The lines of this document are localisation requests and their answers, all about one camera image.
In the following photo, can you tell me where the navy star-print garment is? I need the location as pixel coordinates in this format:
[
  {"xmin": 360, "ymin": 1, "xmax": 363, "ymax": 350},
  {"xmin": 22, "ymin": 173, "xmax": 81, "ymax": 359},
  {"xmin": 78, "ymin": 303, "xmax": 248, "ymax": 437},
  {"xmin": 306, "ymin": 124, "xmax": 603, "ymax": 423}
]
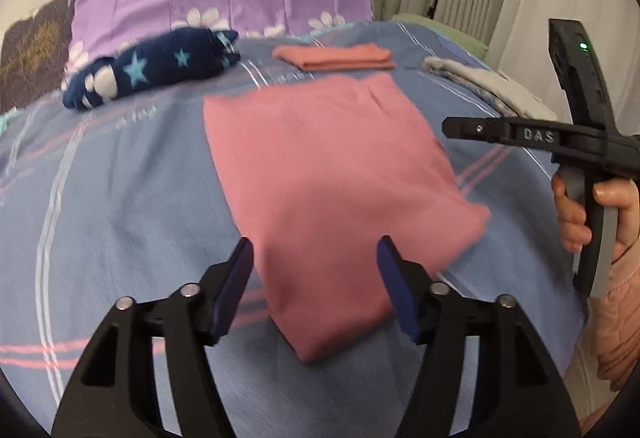
[{"xmin": 62, "ymin": 27, "xmax": 242, "ymax": 113}]

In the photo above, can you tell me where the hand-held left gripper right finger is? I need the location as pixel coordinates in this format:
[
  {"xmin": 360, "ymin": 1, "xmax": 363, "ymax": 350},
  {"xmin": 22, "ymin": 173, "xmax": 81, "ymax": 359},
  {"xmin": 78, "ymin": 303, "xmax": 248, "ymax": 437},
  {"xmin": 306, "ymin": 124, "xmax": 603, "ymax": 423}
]
[{"xmin": 376, "ymin": 235, "xmax": 583, "ymax": 438}]

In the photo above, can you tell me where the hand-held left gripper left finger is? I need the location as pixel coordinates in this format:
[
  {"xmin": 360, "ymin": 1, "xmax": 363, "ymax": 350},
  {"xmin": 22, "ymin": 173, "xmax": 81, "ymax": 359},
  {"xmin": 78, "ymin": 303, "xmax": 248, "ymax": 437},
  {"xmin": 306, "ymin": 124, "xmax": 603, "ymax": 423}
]
[{"xmin": 50, "ymin": 237, "xmax": 256, "ymax": 438}]

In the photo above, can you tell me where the blue striped bedsheet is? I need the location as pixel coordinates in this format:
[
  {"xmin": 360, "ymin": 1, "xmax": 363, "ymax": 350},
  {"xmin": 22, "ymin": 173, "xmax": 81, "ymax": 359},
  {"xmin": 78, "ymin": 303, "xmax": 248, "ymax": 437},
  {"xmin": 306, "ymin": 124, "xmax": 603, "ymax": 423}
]
[{"xmin": 0, "ymin": 18, "xmax": 588, "ymax": 438}]

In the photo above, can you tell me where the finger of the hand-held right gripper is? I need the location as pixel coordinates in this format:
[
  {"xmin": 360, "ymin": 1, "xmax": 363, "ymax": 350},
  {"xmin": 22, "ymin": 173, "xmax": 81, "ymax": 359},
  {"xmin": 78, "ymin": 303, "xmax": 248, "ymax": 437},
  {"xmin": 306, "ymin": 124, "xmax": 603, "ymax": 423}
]
[{"xmin": 442, "ymin": 117, "xmax": 572, "ymax": 150}]

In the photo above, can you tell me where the pink garment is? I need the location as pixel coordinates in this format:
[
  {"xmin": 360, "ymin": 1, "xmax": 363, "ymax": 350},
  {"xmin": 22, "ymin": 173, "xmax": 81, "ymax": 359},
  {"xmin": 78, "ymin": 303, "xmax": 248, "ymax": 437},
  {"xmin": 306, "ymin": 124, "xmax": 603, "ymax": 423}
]
[{"xmin": 202, "ymin": 72, "xmax": 492, "ymax": 365}]

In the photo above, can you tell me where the dark patterned pillow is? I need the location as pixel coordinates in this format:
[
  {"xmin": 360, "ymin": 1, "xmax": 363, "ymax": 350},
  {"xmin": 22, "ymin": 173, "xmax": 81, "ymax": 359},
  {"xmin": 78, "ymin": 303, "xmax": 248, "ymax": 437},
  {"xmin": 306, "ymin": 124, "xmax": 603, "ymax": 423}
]
[{"xmin": 0, "ymin": 0, "xmax": 76, "ymax": 114}]

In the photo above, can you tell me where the folded grey cloth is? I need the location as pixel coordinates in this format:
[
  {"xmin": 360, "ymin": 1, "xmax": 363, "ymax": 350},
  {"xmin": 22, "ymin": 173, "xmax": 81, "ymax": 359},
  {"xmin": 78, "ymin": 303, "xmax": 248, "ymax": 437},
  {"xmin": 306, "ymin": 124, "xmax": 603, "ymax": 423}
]
[{"xmin": 422, "ymin": 56, "xmax": 558, "ymax": 121}]

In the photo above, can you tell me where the person's right forearm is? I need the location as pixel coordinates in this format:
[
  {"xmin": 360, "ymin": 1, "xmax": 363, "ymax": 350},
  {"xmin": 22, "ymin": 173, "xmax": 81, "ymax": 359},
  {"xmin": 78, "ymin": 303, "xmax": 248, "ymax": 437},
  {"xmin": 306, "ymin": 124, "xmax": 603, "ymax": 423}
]
[{"xmin": 587, "ymin": 238, "xmax": 640, "ymax": 394}]

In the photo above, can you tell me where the folded salmon cloth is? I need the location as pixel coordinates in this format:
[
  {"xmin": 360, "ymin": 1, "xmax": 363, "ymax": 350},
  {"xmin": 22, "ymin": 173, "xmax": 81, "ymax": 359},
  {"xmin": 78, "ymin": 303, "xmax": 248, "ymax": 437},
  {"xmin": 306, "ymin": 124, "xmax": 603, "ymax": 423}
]
[{"xmin": 272, "ymin": 43, "xmax": 397, "ymax": 73}]

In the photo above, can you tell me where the person's right hand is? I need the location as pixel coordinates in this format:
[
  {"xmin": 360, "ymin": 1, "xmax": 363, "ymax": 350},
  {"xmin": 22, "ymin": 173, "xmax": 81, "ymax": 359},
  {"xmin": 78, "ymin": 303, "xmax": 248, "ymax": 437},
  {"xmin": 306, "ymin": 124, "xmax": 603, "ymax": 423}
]
[{"xmin": 551, "ymin": 172, "xmax": 640, "ymax": 264}]

